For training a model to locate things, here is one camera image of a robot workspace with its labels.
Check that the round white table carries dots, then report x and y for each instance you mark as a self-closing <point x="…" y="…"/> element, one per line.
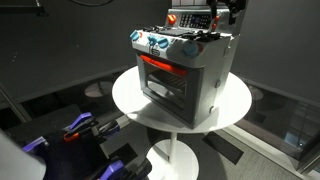
<point x="172" y="159"/>

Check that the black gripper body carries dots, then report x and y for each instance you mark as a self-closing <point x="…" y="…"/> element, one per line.
<point x="235" y="8"/>

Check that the blue stove knob middle right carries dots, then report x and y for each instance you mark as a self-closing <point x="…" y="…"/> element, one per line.
<point x="163" y="42"/>

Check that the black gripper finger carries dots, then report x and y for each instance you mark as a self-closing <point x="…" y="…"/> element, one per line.
<point x="213" y="7"/>

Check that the grey toy stove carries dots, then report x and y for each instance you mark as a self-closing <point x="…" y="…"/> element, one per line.
<point x="184" y="64"/>

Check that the lower red button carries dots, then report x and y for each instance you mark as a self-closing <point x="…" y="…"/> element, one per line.
<point x="214" y="25"/>

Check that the white rounded object corner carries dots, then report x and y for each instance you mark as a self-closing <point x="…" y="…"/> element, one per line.
<point x="16" y="164"/>

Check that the purple clamp lower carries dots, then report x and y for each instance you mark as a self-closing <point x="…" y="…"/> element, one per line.
<point x="117" y="171"/>

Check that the blue stove knob middle left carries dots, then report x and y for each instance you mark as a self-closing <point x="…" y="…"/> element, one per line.
<point x="152" y="40"/>

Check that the orange oven door handle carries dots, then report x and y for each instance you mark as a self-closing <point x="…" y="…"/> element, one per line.
<point x="164" y="66"/>

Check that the blue stove knob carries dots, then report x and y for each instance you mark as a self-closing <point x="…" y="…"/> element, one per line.
<point x="190" y="49"/>
<point x="163" y="42"/>
<point x="152" y="40"/>
<point x="135" y="35"/>

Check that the large red round knob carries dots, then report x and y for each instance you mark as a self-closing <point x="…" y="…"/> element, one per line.
<point x="171" y="19"/>

